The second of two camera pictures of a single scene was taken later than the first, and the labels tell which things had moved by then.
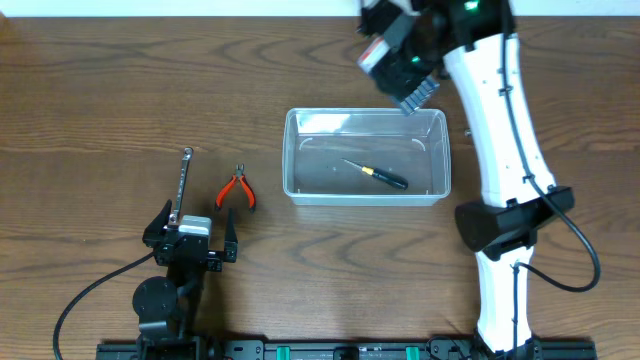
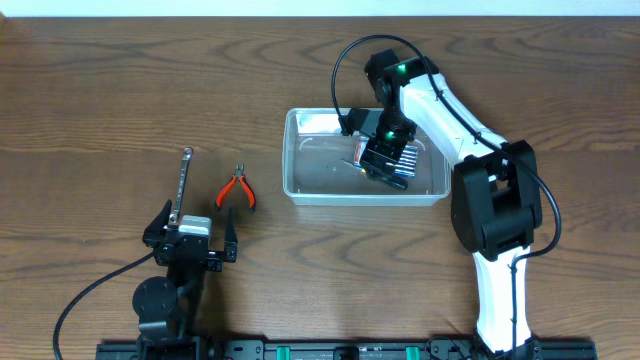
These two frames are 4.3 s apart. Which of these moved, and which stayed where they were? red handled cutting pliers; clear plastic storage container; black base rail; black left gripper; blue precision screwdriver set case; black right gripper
Moved: black right gripper; blue precision screwdriver set case
Stayed: black base rail; red handled cutting pliers; black left gripper; clear plastic storage container
